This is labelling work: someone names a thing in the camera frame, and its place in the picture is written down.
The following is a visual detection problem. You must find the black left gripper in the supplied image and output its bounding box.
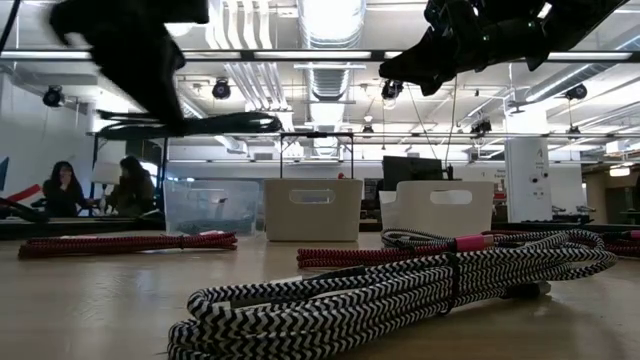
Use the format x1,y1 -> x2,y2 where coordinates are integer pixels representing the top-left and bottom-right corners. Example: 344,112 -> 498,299
48,0 -> 211,136

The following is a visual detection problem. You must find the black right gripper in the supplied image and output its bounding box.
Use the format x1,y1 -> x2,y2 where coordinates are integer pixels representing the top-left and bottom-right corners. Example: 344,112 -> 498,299
378,0 -> 551,97

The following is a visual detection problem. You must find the pink braided USB cable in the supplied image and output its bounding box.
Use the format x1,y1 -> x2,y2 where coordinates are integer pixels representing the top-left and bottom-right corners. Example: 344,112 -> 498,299
17,230 -> 239,261
295,233 -> 497,270
598,228 -> 640,259

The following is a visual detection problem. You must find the grey braided USB cable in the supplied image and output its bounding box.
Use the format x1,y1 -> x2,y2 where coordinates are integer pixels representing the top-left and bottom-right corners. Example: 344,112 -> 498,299
167,228 -> 619,360
380,227 -> 506,250

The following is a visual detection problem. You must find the person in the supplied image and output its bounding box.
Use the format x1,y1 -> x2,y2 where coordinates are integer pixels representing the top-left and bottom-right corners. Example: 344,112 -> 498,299
41,160 -> 92,219
103,155 -> 157,218

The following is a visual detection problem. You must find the dark monitor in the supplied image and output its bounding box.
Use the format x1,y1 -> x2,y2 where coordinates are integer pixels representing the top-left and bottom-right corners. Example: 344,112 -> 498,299
382,155 -> 445,192

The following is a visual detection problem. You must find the clear plastic bin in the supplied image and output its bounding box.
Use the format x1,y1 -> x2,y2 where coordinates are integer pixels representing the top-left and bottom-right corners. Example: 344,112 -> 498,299
163,178 -> 261,237

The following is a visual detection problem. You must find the white round pillar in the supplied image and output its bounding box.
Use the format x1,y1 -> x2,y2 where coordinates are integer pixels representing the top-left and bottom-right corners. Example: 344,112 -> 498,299
503,137 -> 552,224

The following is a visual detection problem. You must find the silver ventilation duct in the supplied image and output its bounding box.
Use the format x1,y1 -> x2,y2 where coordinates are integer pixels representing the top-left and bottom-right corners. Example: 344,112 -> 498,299
298,0 -> 367,157

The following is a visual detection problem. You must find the black folding frame stand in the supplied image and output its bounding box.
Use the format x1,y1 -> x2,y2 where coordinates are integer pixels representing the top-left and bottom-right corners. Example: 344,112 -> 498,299
278,131 -> 356,180

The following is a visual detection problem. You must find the white plastic bin with handle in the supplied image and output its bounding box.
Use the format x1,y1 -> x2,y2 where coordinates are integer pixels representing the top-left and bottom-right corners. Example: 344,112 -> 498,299
378,179 -> 496,239

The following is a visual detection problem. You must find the grey plastic bin with handle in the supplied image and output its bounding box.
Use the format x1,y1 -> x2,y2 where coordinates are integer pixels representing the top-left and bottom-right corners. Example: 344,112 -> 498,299
263,178 -> 364,243

